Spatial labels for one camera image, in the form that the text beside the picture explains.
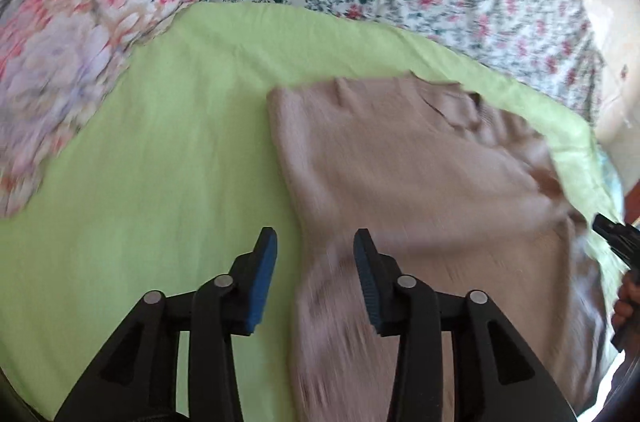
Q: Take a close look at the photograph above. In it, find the green bed sheet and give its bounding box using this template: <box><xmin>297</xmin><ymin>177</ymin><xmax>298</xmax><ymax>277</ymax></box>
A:
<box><xmin>1</xmin><ymin>3</ymin><xmax>622</xmax><ymax>421</ymax></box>

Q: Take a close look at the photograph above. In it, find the beige knit sweater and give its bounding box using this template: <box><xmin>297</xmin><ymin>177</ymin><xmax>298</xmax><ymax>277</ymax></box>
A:
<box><xmin>268</xmin><ymin>75</ymin><xmax>608</xmax><ymax>421</ymax></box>

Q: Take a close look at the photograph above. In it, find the person's right hand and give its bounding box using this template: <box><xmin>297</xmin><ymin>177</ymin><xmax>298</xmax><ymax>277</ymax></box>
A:
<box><xmin>611</xmin><ymin>271</ymin><xmax>640</xmax><ymax>331</ymax></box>

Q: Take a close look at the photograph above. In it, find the pastel floral pillow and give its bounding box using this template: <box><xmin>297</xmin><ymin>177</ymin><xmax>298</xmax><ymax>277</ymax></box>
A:
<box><xmin>1</xmin><ymin>0</ymin><xmax>196</xmax><ymax>217</ymax></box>

